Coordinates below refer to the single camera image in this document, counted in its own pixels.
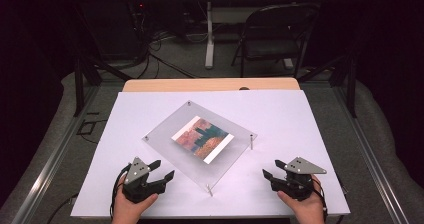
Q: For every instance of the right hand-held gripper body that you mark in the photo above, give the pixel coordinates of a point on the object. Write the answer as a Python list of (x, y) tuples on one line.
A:
[(296, 184)]

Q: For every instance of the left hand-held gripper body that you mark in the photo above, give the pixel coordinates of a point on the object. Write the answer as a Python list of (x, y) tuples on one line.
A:
[(136, 184)]

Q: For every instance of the metal frame pin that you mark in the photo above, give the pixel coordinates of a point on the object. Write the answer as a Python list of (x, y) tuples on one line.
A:
[(209, 190), (251, 142)]

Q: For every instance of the clear acrylic photo frame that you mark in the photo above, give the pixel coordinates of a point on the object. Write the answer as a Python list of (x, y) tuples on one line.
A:
[(170, 124)]

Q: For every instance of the person's left hand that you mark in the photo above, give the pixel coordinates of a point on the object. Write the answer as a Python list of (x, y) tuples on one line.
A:
[(128, 210)]

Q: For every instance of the person's right hand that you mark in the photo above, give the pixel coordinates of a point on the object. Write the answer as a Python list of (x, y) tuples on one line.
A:
[(308, 210)]

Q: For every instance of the colourful photo print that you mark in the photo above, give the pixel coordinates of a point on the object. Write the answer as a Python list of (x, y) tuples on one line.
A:
[(201, 139)]

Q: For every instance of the light wooden table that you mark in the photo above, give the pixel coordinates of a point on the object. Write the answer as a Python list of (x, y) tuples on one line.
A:
[(206, 84)]

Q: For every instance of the black metal stand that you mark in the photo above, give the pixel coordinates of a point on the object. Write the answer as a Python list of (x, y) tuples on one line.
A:
[(351, 84), (78, 84)]

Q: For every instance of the black folding chair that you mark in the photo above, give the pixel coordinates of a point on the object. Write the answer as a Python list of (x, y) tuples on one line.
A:
[(276, 27)]

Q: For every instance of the white-legged table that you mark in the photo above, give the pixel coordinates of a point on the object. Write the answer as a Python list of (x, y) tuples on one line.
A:
[(209, 34)]

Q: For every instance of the black equipment rack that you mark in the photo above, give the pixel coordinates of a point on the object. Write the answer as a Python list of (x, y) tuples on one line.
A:
[(136, 14)]

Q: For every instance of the aluminium rail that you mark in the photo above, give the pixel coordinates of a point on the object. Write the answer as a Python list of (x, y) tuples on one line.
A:
[(50, 164), (370, 164)]

